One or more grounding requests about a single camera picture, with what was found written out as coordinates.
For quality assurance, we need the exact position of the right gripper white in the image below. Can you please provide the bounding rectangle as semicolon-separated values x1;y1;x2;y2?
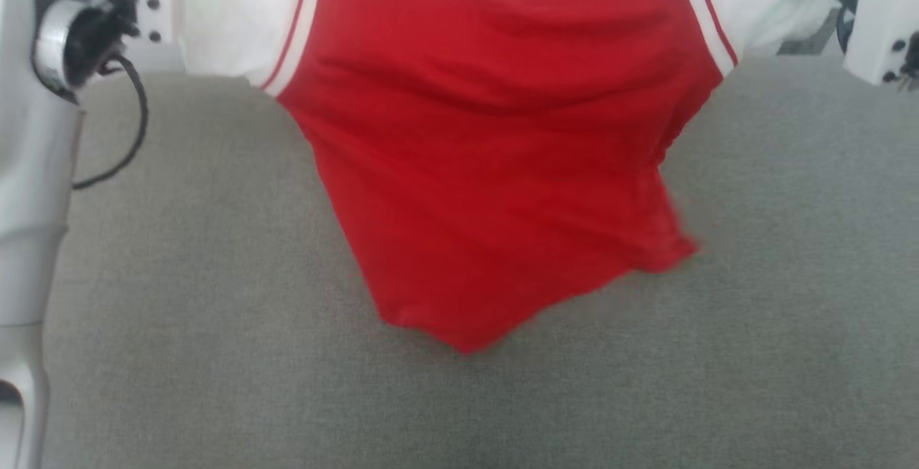
786;0;919;89

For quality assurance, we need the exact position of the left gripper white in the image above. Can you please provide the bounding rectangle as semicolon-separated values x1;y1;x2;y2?
118;0;187;75

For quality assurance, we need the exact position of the red white basketball jersey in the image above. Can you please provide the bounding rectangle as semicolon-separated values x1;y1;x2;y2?
176;0;841;355

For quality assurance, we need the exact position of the thin black cable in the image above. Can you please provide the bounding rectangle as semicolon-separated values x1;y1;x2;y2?
72;56;149;191

